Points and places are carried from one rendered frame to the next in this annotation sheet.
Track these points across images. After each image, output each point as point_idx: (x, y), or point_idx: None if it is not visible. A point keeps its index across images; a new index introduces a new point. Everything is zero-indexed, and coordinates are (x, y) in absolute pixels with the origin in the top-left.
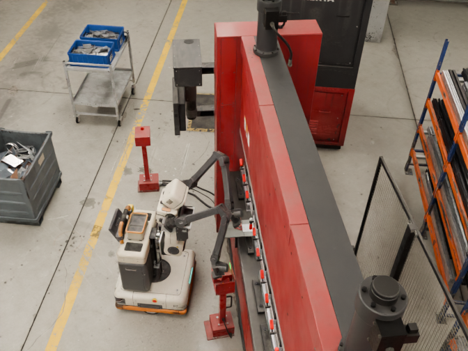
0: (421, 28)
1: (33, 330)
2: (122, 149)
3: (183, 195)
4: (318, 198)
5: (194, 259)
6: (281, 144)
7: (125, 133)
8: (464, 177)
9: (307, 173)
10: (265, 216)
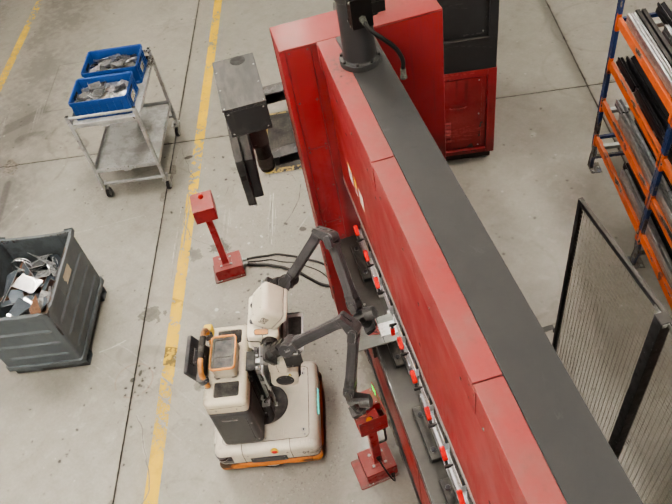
0: None
1: None
2: (180, 223)
3: (281, 305)
4: (507, 320)
5: (318, 372)
6: (422, 228)
7: (180, 197)
8: None
9: (478, 275)
10: (416, 330)
